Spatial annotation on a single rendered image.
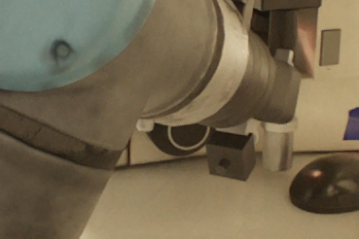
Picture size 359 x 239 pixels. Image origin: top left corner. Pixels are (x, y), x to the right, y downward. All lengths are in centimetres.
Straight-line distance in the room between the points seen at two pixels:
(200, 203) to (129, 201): 6
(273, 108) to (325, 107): 19
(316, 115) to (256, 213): 15
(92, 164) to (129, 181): 34
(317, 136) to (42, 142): 44
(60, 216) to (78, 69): 7
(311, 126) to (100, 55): 44
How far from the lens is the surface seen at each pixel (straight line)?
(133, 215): 61
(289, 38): 63
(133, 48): 32
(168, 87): 37
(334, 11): 73
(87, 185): 34
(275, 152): 66
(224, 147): 55
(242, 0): 46
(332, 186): 62
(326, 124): 73
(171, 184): 67
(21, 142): 33
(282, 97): 55
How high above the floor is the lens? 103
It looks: 19 degrees down
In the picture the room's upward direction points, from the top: straight up
